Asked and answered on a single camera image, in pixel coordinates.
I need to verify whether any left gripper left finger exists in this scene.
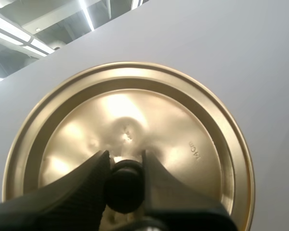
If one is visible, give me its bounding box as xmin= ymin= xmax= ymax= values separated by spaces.
xmin=0 ymin=150 xmax=111 ymax=231

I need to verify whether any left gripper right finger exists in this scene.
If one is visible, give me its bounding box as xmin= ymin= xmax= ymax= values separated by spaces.
xmin=141 ymin=149 xmax=239 ymax=231

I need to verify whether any gold pot lid black knob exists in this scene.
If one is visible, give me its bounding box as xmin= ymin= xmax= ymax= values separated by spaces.
xmin=1 ymin=61 xmax=256 ymax=231

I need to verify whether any ceiling light strip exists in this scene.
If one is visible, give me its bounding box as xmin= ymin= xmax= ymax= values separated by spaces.
xmin=79 ymin=0 xmax=95 ymax=31
xmin=0 ymin=10 xmax=55 ymax=57

